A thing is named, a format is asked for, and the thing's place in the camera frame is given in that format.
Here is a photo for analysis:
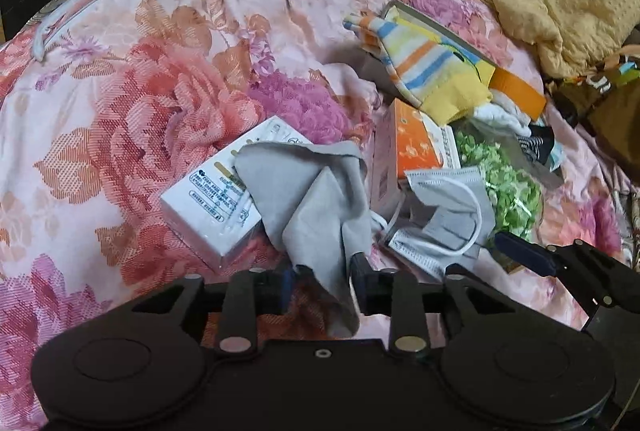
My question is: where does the black white striped sock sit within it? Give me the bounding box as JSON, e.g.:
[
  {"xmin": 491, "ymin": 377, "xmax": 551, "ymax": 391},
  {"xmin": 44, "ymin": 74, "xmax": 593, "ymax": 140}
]
[{"xmin": 518, "ymin": 125, "xmax": 565, "ymax": 172}]

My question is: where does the grey cleaning cloth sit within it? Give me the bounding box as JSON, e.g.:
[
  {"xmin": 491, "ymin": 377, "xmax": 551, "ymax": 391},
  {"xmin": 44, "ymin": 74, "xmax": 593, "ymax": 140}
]
[{"xmin": 234, "ymin": 141, "xmax": 372, "ymax": 338}]

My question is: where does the orange ribbed band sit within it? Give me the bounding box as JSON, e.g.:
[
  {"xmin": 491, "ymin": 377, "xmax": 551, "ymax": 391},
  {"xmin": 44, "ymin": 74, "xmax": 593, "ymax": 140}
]
[{"xmin": 489, "ymin": 68, "xmax": 547, "ymax": 120}]

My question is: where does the striped colourful sock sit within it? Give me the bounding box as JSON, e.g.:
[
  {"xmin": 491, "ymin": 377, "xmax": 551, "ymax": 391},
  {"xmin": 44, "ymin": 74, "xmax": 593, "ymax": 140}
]
[{"xmin": 343, "ymin": 14, "xmax": 495, "ymax": 126}]

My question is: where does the gold maroon brocade bedcover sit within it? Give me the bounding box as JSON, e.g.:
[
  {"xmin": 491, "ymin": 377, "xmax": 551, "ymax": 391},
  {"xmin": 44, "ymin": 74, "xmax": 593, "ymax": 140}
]
[{"xmin": 601, "ymin": 157, "xmax": 639, "ymax": 272}]

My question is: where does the jar of green paper stars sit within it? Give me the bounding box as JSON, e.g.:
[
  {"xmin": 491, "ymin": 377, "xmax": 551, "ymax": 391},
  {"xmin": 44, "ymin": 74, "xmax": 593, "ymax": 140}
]
[{"xmin": 454, "ymin": 120, "xmax": 542, "ymax": 243}]

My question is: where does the grey face mask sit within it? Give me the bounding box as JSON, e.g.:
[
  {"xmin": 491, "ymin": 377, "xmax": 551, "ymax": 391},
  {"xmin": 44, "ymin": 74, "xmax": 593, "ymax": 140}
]
[{"xmin": 371, "ymin": 166, "xmax": 495, "ymax": 281}]

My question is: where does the orange white medicine box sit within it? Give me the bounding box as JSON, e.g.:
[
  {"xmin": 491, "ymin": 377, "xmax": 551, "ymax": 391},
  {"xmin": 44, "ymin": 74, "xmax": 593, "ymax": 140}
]
[{"xmin": 371, "ymin": 99, "xmax": 461, "ymax": 220}]

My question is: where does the colourful brown patterned cloth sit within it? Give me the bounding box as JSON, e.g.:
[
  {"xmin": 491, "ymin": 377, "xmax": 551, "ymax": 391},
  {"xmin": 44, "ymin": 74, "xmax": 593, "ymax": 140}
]
[{"xmin": 546, "ymin": 44, "xmax": 639, "ymax": 182}]

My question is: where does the pink floral bedsheet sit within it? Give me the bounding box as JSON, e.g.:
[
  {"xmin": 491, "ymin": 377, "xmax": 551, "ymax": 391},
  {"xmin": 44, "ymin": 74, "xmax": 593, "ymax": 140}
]
[{"xmin": 0, "ymin": 0, "xmax": 626, "ymax": 431}]

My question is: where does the grey shallow tray box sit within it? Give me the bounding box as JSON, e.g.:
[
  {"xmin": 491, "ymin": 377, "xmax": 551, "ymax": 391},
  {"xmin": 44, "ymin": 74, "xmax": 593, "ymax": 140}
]
[{"xmin": 382, "ymin": 0, "xmax": 497, "ymax": 67}]

